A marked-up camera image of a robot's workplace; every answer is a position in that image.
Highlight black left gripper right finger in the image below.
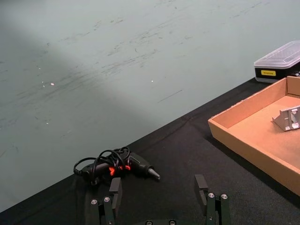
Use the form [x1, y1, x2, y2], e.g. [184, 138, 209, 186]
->
[195, 174, 232, 225]

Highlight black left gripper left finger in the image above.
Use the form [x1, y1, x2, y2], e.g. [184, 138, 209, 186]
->
[90, 177, 123, 225]

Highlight black table cloth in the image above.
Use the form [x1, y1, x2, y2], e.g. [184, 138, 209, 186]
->
[0, 69, 300, 225]

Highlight shallow brown cardboard tray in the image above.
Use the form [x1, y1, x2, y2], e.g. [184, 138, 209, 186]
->
[208, 75, 300, 197]

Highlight clear plastic case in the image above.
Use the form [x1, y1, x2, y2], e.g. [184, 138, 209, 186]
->
[254, 40, 300, 83]

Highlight black corded tool orange parts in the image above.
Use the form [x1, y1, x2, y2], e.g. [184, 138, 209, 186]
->
[73, 146, 161, 186]

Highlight grey metal bracket piece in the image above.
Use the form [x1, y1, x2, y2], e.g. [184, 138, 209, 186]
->
[271, 105, 300, 132]

